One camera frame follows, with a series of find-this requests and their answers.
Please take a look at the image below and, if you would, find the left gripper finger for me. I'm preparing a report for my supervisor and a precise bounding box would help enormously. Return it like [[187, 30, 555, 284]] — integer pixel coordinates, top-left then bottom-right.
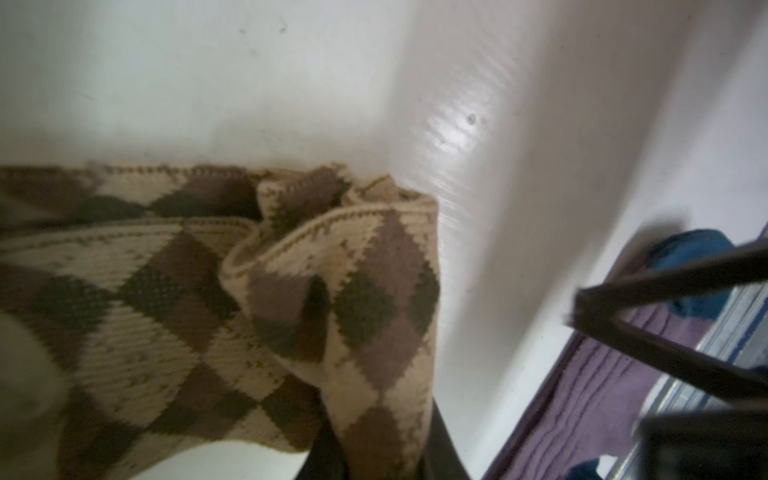
[[572, 239, 767, 402]]

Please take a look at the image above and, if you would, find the purple striped sock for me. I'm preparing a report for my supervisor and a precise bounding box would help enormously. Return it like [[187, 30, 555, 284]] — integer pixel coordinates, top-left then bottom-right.
[[482, 223, 768, 480]]

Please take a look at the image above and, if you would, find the brown argyle sock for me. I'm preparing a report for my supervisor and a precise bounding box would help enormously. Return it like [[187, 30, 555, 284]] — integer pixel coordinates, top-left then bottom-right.
[[1, 163, 440, 479]]

